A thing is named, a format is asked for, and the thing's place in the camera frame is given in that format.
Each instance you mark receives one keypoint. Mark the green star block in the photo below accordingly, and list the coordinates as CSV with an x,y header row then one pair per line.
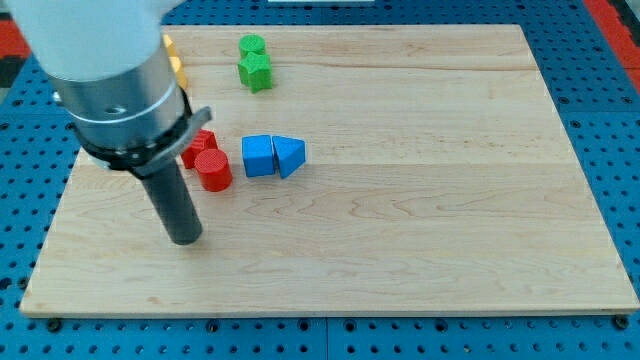
x,y
255,72

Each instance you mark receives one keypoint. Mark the light wooden board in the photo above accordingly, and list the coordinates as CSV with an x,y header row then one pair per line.
x,y
439,181

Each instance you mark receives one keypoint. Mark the yellow block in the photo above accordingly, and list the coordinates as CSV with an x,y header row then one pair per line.
x,y
179,72

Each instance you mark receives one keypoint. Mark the blue perforated pegboard mat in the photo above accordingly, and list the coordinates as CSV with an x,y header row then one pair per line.
x,y
591,89

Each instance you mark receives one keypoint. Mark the red ridged block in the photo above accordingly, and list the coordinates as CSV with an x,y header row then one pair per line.
x,y
204,140

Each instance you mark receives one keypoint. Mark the green cylinder block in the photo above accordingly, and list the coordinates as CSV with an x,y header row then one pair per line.
x,y
251,44

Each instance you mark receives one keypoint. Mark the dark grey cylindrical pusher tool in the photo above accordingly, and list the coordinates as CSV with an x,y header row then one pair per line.
x,y
172,202

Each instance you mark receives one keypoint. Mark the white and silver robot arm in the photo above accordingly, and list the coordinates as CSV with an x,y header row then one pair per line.
x,y
110,68

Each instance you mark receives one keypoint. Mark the blue cube block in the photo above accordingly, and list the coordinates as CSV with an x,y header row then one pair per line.
x,y
258,155

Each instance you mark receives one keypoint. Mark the yellow block behind arm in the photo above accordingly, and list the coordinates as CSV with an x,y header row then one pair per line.
x,y
169,45

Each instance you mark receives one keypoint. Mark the blue triangular prism block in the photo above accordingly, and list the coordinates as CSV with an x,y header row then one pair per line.
x,y
290,154

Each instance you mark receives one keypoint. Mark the red cylinder block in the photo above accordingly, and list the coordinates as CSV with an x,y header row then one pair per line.
x,y
214,171

